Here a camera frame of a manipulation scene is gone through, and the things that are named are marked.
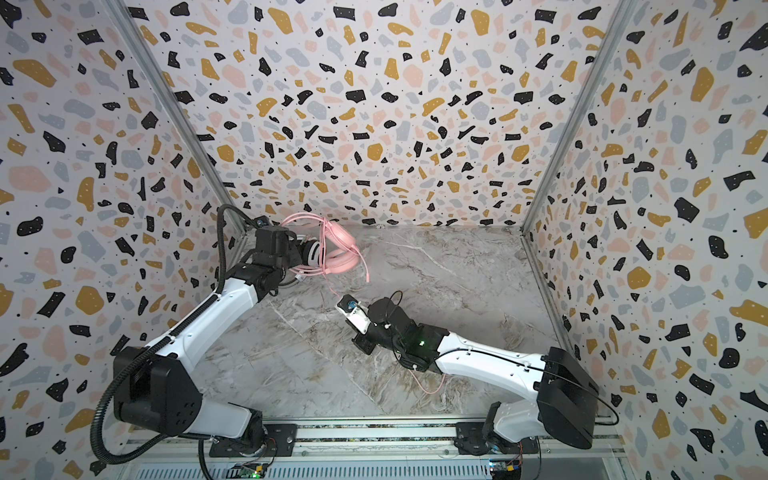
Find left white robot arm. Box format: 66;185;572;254
112;226;304;443

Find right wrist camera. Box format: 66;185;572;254
336;294;371;335

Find pink headphone cable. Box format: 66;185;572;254
407;368;448;396

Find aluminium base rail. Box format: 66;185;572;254
116;415;634;479

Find green circuit board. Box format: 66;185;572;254
226;462;269;479

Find white black headphones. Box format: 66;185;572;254
297;238;322;271

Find pink headphones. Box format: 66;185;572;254
279;212;371;282

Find black corrugated cable conduit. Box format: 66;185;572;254
89;203;259;466

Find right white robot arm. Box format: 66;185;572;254
337;295;599;455

